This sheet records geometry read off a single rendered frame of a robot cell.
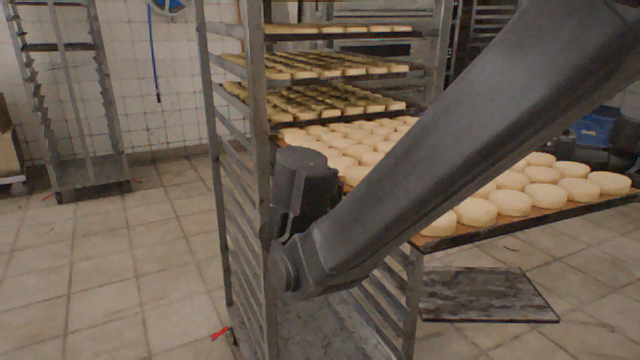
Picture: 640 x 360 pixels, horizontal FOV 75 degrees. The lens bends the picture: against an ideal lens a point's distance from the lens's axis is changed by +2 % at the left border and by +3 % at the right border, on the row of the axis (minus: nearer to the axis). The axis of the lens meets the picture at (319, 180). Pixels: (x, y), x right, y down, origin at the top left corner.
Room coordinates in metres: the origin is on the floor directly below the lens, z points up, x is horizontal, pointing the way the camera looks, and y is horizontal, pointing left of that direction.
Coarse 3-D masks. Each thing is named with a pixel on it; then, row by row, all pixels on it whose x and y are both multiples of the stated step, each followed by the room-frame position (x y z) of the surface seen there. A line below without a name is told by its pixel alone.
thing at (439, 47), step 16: (448, 0) 1.00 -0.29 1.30; (448, 16) 1.01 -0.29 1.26; (448, 32) 1.01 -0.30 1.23; (432, 48) 1.02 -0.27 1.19; (432, 64) 1.01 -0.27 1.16; (432, 80) 1.01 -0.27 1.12; (432, 96) 1.00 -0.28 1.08; (416, 256) 1.00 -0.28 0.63; (416, 272) 1.00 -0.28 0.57; (416, 288) 1.00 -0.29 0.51; (416, 304) 1.01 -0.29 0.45; (416, 320) 1.01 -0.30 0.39
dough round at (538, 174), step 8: (528, 168) 0.59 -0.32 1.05; (536, 168) 0.59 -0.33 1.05; (544, 168) 0.59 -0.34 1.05; (552, 168) 0.59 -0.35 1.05; (528, 176) 0.57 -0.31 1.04; (536, 176) 0.56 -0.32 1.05; (544, 176) 0.56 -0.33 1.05; (552, 176) 0.56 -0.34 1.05; (560, 176) 0.56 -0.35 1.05; (552, 184) 0.55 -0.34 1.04
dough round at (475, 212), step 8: (464, 200) 0.46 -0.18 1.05; (472, 200) 0.46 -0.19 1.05; (480, 200) 0.46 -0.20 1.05; (456, 208) 0.45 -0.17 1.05; (464, 208) 0.44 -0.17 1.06; (472, 208) 0.44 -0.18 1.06; (480, 208) 0.44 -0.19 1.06; (488, 208) 0.44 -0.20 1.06; (496, 208) 0.44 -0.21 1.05; (464, 216) 0.43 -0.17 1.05; (472, 216) 0.43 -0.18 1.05; (480, 216) 0.43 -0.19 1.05; (488, 216) 0.43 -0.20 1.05; (464, 224) 0.43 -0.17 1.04; (472, 224) 0.43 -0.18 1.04; (480, 224) 0.43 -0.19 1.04; (488, 224) 0.43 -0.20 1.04
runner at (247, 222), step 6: (222, 186) 1.37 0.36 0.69; (228, 186) 1.39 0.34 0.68; (228, 192) 1.28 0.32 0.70; (228, 198) 1.29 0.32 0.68; (234, 198) 1.28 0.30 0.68; (234, 204) 1.20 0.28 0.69; (240, 204) 1.24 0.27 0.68; (240, 210) 1.13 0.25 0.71; (240, 216) 1.14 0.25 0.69; (246, 216) 1.15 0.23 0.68; (246, 222) 1.07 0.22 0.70; (252, 222) 1.11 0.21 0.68; (246, 228) 1.07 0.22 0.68; (252, 228) 1.07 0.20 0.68; (252, 234) 1.01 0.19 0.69; (258, 246) 0.96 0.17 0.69
